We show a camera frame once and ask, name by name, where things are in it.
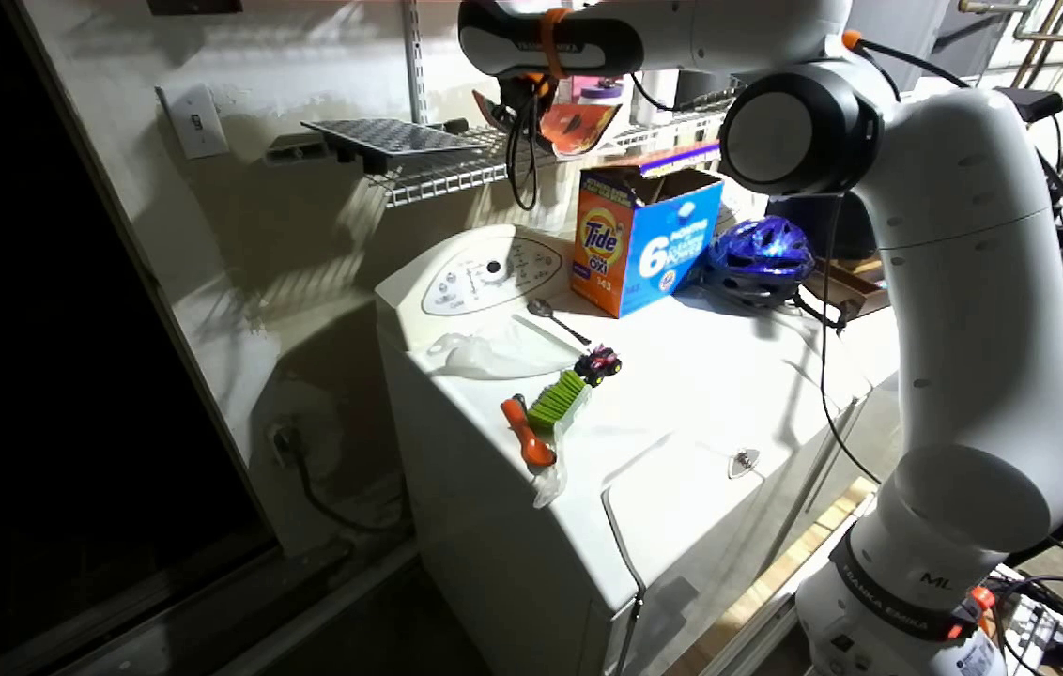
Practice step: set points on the blue detergent box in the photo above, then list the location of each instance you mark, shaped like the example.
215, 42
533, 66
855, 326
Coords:
637, 240

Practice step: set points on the white wall outlet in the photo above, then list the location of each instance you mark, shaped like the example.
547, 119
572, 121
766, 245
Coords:
197, 121

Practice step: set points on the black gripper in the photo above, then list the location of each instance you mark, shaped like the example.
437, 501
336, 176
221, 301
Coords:
519, 104

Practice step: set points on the white washing machine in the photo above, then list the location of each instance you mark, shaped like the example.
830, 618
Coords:
672, 481

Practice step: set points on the blue bicycle helmet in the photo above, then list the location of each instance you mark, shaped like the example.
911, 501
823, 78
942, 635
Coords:
758, 260

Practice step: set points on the green orange packet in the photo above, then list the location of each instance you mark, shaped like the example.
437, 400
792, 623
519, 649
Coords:
533, 424

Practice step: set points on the white wire shelf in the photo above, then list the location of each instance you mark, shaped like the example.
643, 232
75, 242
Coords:
423, 163

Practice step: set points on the small dark toy car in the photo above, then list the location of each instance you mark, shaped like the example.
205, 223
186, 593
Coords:
597, 367

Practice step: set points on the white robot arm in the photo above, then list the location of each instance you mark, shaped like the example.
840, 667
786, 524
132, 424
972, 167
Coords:
964, 223

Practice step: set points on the orange blue magazine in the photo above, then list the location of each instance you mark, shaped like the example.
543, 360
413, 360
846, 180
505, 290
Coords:
576, 128

